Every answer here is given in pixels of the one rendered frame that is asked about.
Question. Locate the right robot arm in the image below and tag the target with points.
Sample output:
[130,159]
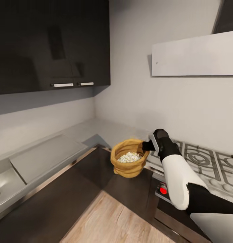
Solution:
[212,214]

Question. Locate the oven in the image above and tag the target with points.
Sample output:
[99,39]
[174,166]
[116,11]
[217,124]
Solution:
[161,212]

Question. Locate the popcorn bag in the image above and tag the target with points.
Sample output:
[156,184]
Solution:
[133,168]

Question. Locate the drop in sink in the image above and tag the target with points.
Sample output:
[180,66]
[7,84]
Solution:
[20,170]

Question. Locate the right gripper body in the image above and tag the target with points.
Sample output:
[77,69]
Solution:
[147,146]

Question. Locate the burner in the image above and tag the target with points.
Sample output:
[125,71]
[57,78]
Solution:
[214,167]

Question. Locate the range hood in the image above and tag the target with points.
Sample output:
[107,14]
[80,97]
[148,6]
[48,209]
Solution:
[203,55]

